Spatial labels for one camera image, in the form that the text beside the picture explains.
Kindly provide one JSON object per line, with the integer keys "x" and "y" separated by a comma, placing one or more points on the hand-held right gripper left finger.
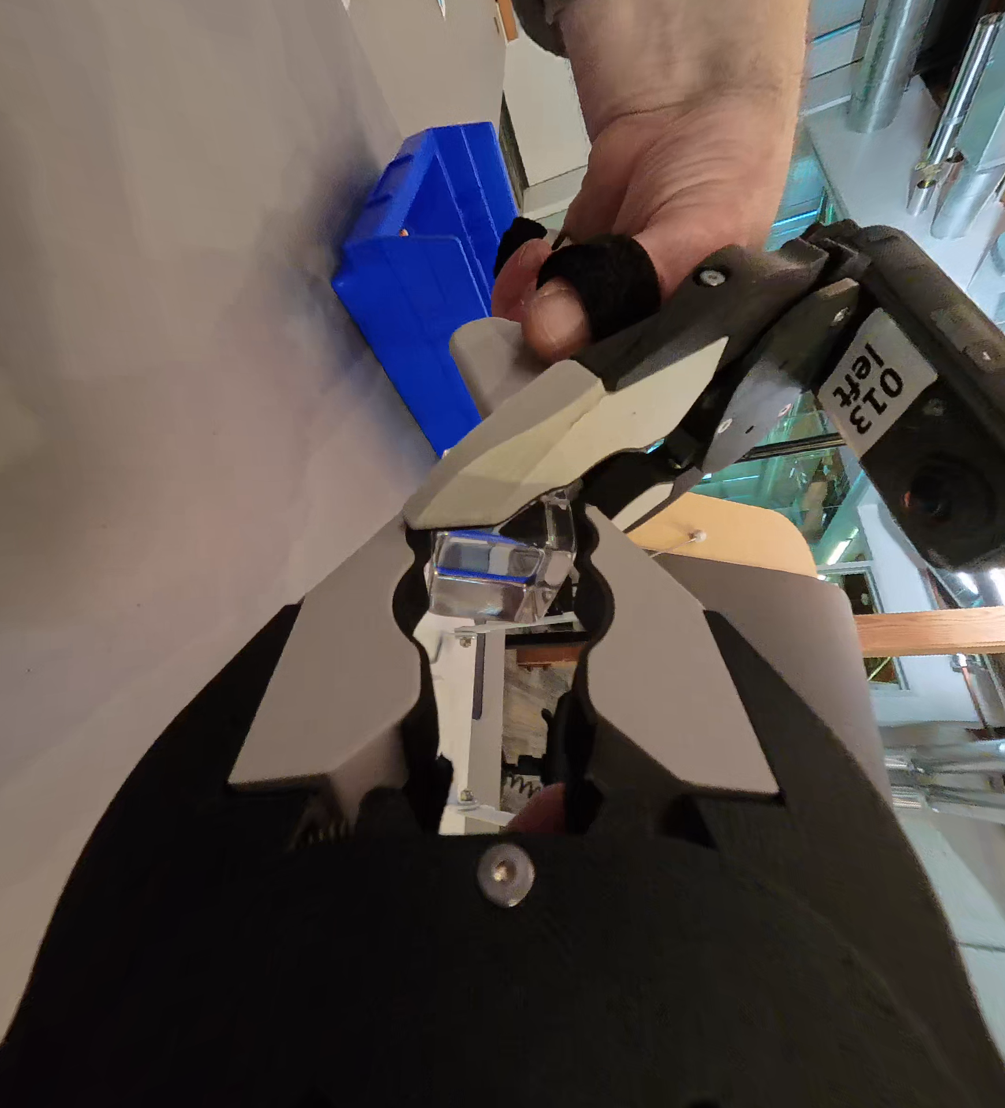
{"x": 338, "y": 684}

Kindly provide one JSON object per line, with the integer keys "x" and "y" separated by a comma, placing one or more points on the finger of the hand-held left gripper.
{"x": 654, "y": 502}
{"x": 554, "y": 433}

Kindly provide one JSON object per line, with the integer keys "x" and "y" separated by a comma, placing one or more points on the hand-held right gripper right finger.
{"x": 675, "y": 692}

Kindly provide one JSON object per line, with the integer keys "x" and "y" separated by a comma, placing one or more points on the clear acrylic cube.
{"x": 485, "y": 580}

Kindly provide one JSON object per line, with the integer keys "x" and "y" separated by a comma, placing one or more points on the blue plastic bin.
{"x": 424, "y": 286}

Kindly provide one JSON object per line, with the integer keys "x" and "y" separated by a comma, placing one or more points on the person's left hand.
{"x": 684, "y": 130}

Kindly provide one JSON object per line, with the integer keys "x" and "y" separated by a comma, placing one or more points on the white display stand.
{"x": 797, "y": 658}

